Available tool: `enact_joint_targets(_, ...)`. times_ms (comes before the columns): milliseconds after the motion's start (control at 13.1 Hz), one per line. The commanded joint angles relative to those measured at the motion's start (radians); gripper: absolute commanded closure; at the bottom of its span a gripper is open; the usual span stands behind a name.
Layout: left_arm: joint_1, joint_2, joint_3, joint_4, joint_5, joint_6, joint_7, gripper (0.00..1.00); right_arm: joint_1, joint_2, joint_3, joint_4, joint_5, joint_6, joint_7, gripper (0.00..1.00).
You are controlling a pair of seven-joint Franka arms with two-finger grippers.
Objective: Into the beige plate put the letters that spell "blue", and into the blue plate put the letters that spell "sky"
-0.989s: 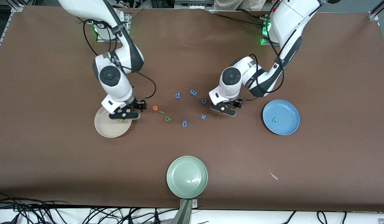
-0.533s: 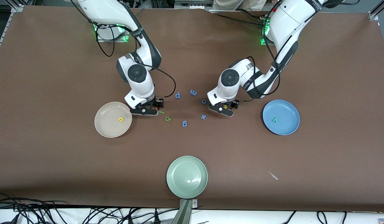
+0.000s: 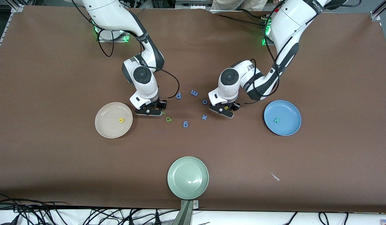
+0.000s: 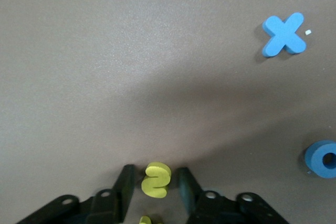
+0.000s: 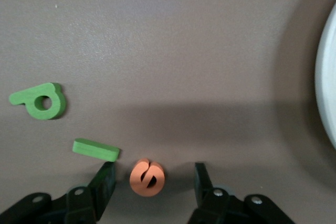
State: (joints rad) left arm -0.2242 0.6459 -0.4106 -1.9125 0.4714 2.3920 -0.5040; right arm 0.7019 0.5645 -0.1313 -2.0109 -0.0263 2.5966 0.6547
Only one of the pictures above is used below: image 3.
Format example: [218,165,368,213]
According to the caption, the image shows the beige plate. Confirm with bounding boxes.
[95,102,133,139]

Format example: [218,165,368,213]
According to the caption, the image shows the blue plate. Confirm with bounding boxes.
[264,100,302,136]

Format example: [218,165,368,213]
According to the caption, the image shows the green plate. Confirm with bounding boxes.
[167,156,209,200]

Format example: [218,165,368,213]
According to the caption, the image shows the brown table cover mat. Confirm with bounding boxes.
[0,6,386,213]

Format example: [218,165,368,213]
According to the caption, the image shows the person in beige trousers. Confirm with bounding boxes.
[212,0,268,12]

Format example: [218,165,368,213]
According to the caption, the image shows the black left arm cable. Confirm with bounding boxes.
[237,0,362,105]

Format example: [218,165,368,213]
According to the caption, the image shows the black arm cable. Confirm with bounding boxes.
[237,0,362,105]
[96,27,181,100]

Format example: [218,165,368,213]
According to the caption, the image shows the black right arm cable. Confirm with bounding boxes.
[96,27,181,100]

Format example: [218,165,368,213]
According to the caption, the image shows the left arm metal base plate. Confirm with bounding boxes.
[261,17,274,47]

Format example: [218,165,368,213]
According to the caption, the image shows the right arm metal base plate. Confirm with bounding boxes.
[97,28,132,43]

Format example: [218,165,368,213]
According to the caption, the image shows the long black table cable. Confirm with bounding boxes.
[215,13,264,26]

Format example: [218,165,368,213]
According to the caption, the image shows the short black table cable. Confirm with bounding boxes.
[241,9,266,20]

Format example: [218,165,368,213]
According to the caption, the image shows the grey camera mount pole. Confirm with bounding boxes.
[172,201,194,225]

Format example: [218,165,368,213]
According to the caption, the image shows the aluminium frame profile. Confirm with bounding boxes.
[0,0,24,63]
[369,0,386,21]

